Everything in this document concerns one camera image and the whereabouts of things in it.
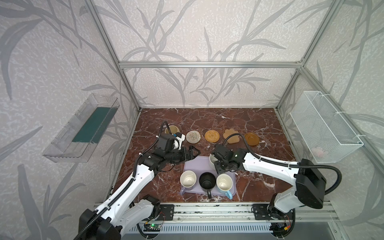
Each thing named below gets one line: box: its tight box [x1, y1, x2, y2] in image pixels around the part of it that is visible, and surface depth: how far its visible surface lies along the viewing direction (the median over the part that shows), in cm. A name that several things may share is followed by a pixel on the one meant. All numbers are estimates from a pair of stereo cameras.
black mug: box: [199, 172, 217, 199], surface depth 77 cm
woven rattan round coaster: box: [204, 129, 220, 143], surface depth 106 cm
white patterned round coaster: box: [185, 130, 201, 144], surface depth 104 cm
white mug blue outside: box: [216, 173, 233, 200], surface depth 77 cm
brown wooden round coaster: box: [244, 132, 260, 146], surface depth 104 cm
